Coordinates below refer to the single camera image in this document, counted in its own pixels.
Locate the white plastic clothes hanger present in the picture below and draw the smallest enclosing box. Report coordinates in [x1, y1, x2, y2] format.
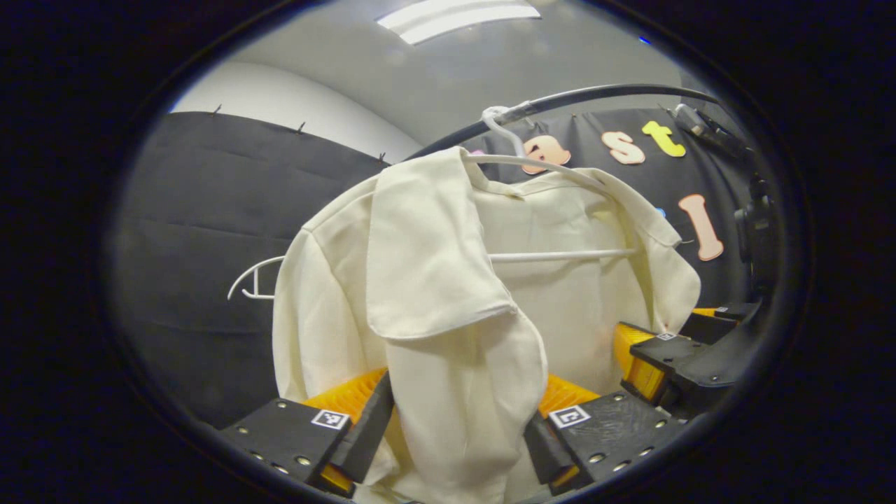
[227, 255, 286, 302]
[462, 105, 638, 263]

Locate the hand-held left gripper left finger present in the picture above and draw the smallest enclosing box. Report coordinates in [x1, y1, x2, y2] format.
[220, 370, 396, 499]

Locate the large ceiling light panel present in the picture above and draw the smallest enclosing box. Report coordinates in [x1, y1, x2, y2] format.
[377, 0, 542, 45]

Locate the black backdrop cloth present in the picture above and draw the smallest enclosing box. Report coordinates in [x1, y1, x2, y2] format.
[115, 105, 771, 428]

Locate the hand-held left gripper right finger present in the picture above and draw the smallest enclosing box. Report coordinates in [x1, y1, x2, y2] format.
[524, 374, 690, 496]

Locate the cream white shirt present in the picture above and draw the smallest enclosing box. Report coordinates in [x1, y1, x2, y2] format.
[272, 146, 702, 504]

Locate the black clothes rack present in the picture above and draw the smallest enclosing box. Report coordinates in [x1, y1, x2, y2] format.
[405, 83, 750, 163]

